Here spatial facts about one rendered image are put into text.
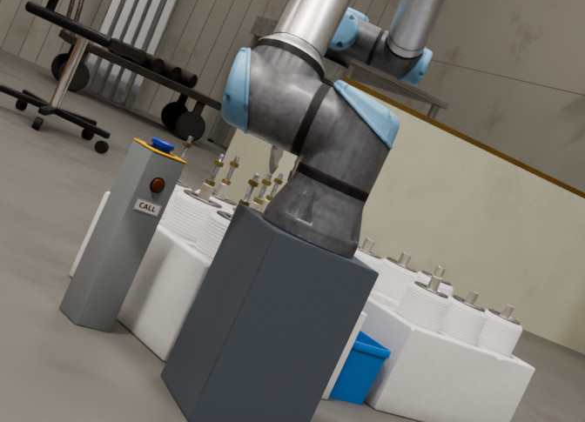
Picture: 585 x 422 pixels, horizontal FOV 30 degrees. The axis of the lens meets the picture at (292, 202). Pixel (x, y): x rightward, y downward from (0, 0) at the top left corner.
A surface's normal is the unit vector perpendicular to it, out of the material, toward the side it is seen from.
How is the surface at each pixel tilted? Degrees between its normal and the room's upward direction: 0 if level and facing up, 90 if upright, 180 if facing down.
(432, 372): 90
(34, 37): 90
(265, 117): 114
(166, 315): 90
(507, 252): 90
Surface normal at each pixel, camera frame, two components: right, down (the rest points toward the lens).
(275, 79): 0.07, -0.29
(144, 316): -0.72, -0.28
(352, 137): -0.07, 0.04
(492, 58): -0.85, -0.36
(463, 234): 0.33, 0.22
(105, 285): 0.56, 0.32
